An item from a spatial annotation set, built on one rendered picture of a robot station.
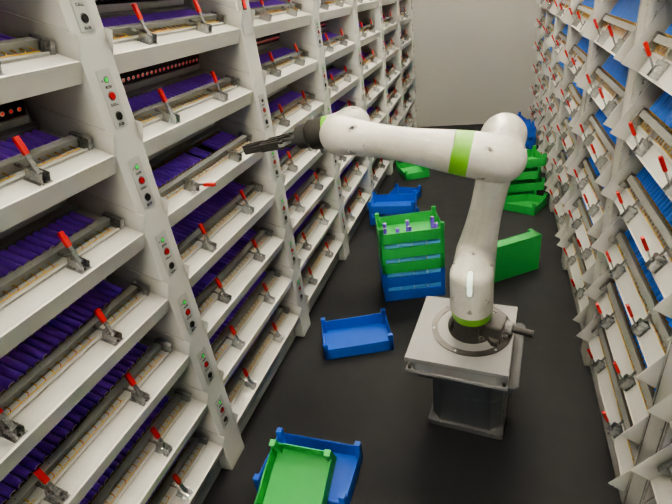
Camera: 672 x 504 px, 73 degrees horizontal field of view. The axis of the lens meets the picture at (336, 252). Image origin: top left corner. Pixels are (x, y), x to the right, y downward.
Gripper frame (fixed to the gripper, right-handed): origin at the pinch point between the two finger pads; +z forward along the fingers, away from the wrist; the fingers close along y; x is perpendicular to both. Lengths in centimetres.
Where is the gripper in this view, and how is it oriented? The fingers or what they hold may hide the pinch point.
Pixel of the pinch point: (254, 147)
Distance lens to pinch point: 155.9
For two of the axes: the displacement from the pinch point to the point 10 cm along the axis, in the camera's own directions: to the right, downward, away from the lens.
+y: 2.9, -4.9, 8.2
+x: -2.8, -8.6, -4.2
